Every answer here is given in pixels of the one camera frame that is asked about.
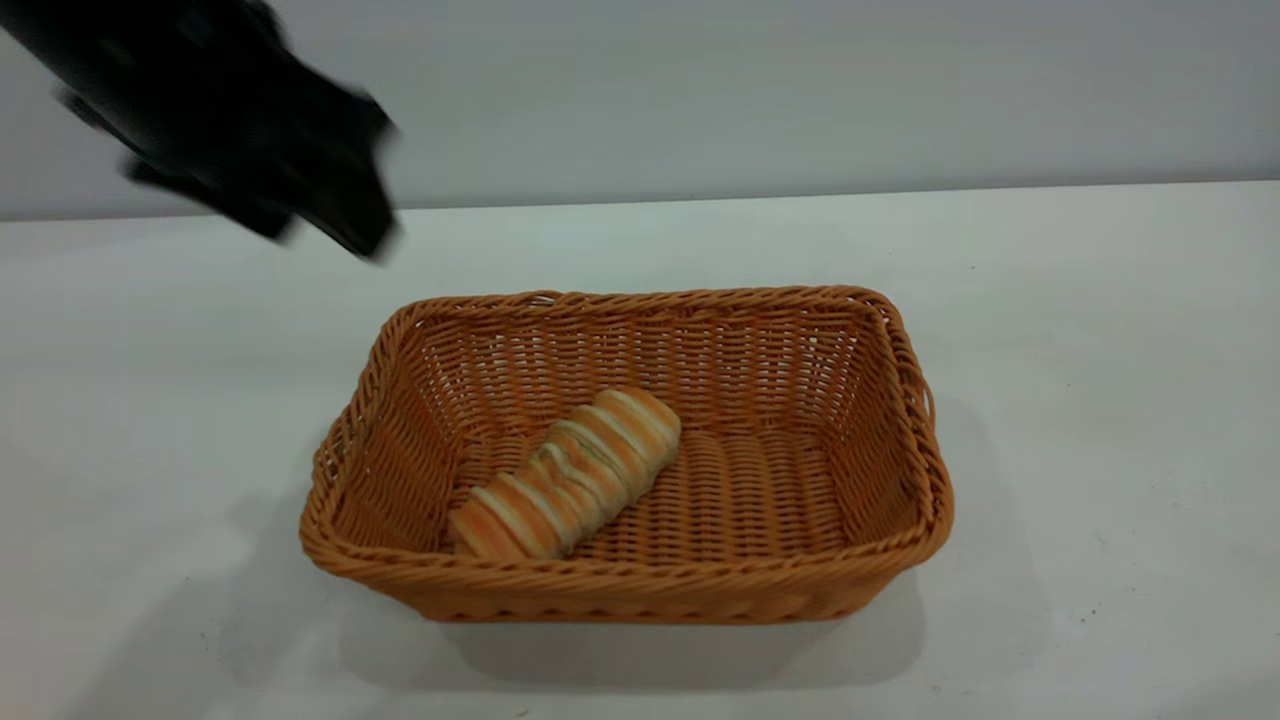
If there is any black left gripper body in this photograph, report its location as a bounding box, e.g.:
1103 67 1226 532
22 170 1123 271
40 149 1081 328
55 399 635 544
55 0 399 216

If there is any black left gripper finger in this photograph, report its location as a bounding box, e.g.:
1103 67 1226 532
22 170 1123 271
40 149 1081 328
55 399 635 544
300 180 403 263
238 200 299 243

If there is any ridged long bread roll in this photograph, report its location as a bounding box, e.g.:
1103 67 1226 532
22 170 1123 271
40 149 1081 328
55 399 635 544
447 387 683 561

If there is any yellow woven wicker basket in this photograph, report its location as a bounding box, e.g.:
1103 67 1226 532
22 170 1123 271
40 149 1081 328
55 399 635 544
299 285 955 626

